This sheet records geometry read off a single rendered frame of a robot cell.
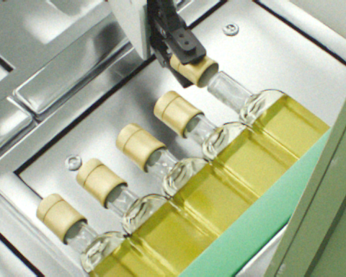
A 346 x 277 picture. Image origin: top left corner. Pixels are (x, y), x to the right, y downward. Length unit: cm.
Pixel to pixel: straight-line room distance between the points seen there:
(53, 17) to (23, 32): 6
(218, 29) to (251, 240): 51
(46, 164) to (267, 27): 35
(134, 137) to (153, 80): 23
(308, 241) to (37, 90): 80
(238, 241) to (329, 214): 36
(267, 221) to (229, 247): 4
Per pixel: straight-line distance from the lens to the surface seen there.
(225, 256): 72
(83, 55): 118
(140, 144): 92
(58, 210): 89
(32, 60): 121
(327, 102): 113
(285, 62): 116
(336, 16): 51
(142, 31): 101
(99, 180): 90
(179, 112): 94
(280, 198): 75
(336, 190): 36
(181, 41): 97
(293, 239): 39
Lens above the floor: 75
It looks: 21 degrees up
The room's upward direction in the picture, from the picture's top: 51 degrees counter-clockwise
